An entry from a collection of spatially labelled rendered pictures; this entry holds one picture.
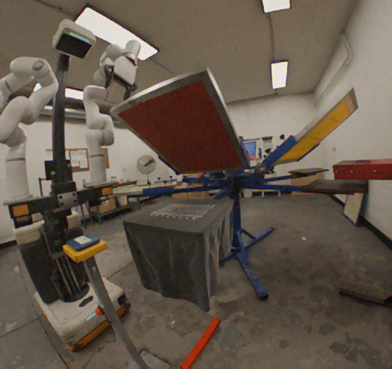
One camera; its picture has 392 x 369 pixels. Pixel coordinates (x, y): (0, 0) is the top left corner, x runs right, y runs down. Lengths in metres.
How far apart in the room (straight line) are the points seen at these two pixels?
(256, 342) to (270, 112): 5.09
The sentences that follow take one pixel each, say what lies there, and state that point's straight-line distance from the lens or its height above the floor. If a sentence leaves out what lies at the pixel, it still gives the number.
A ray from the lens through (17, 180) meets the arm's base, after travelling 0.82.
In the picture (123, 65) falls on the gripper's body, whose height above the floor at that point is 1.60.
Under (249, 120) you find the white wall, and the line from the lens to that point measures 5.27.
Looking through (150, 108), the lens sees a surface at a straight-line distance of 0.83.
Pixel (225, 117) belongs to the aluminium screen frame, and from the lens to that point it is 0.78.
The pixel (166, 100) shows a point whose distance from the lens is 0.77.
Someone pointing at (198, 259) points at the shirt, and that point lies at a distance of 0.66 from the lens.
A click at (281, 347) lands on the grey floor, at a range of 1.37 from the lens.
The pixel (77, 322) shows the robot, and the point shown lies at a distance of 1.40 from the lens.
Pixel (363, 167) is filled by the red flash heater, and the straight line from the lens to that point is 1.13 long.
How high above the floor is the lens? 1.19
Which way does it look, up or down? 3 degrees down
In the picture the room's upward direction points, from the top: 6 degrees counter-clockwise
